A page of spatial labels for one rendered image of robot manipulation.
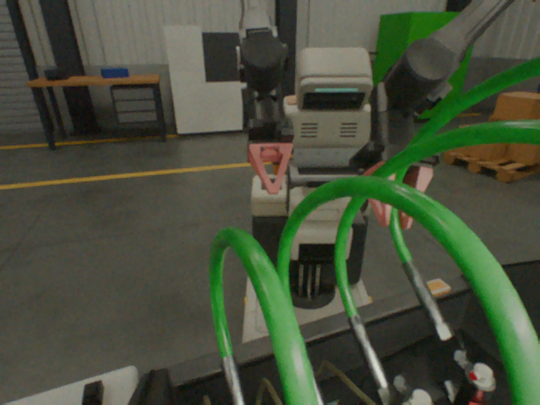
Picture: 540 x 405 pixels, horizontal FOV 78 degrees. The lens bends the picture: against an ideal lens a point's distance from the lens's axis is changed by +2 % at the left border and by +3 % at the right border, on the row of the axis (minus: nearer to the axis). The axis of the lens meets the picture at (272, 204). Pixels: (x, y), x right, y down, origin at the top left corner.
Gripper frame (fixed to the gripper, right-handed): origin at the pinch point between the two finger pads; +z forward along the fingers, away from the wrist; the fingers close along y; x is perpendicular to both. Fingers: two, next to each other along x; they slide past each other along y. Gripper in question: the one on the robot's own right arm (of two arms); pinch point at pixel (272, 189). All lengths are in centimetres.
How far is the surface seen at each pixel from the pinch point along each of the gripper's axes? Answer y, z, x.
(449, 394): 6.1, 28.4, 17.4
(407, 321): -20.3, 22.2, 26.9
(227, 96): -400, -300, -8
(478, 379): 11.6, 25.9, 17.7
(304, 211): 20.0, 9.5, 0.2
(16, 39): -384, -393, -314
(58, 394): -6.3, 25.9, -31.3
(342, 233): 9.8, 9.6, 6.6
